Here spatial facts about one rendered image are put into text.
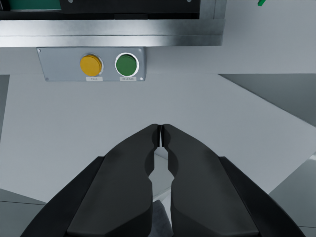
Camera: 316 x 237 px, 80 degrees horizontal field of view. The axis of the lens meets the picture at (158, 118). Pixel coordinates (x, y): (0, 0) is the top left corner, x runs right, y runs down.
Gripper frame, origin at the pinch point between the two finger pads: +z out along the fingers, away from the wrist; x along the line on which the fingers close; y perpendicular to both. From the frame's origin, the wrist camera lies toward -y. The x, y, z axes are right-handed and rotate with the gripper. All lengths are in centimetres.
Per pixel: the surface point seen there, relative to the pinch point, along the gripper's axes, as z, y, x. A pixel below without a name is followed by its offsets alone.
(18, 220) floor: 124, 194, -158
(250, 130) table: 37, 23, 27
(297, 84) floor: 123, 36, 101
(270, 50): 37.2, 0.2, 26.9
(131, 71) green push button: 26.1, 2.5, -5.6
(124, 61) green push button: 26.1, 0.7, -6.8
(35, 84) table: 37, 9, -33
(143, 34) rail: 28.0, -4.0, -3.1
